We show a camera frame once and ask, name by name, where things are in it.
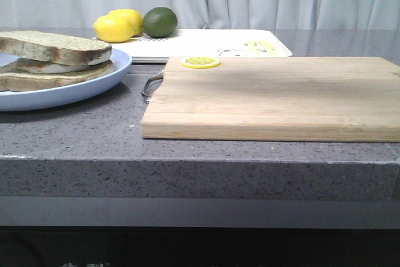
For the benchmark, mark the light blue plate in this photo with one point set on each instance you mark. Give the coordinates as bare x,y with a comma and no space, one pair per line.
49,98

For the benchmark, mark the bread slice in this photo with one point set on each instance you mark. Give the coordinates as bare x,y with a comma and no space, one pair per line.
22,81
56,48

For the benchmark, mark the fried egg toy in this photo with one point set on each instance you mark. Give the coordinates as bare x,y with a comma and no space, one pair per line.
42,67

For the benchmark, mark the white bear tray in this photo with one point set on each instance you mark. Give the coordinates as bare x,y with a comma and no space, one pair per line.
204,42

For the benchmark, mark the yellow lemon slice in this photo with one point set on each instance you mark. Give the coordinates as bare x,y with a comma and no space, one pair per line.
200,62

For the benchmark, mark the green lime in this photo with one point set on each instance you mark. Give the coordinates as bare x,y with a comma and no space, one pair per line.
159,22

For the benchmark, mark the wooden cutting board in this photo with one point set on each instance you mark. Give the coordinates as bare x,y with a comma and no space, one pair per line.
328,99

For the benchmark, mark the rear yellow lemon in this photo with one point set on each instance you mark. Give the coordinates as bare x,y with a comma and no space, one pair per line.
132,16

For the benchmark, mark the front yellow lemon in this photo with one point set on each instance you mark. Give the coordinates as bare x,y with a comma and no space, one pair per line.
113,29

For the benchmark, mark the metal cutting board handle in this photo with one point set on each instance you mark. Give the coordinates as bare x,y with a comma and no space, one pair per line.
146,90

